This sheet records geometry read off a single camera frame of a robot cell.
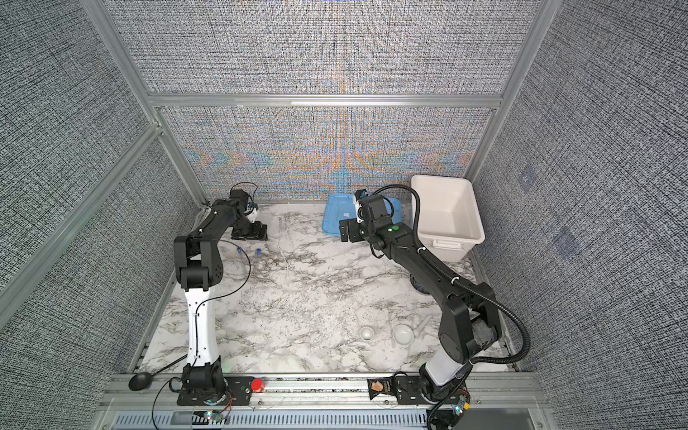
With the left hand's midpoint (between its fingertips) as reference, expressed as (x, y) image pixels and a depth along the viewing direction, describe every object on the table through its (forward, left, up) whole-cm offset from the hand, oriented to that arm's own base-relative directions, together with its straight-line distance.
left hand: (257, 237), depth 108 cm
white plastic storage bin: (+1, -78, +3) cm, 78 cm away
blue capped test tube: (-6, +6, 0) cm, 9 cm away
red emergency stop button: (-52, -7, -4) cm, 52 cm away
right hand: (-12, -38, +20) cm, 44 cm away
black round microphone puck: (-50, +25, -1) cm, 56 cm away
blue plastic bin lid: (+14, -34, +1) cm, 37 cm away
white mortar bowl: (-41, -51, 0) cm, 66 cm away
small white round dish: (-40, -40, 0) cm, 57 cm away
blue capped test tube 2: (-7, -2, 0) cm, 7 cm away
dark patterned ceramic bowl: (-26, -60, +2) cm, 65 cm away
